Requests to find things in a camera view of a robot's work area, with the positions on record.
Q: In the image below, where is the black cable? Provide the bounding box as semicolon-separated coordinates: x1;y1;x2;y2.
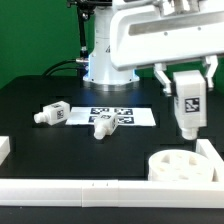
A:
41;59;88;78

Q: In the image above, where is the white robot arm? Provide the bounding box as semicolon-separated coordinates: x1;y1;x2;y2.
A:
84;0;224;95

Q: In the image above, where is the white block left edge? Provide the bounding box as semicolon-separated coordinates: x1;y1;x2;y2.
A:
0;136;10;165

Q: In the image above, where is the white obstacle fence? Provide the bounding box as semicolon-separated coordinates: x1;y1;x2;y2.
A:
0;139;224;208

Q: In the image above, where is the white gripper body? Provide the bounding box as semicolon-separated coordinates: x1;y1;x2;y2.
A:
110;0;224;70

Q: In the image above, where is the white paper marker sheet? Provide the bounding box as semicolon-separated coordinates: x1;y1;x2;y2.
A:
66;107;156;127

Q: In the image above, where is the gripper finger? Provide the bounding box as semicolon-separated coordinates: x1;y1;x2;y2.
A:
154;63;172;96
203;55;218;91

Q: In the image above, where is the white round stool seat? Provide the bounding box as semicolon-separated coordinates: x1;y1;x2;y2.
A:
148;149;214;183

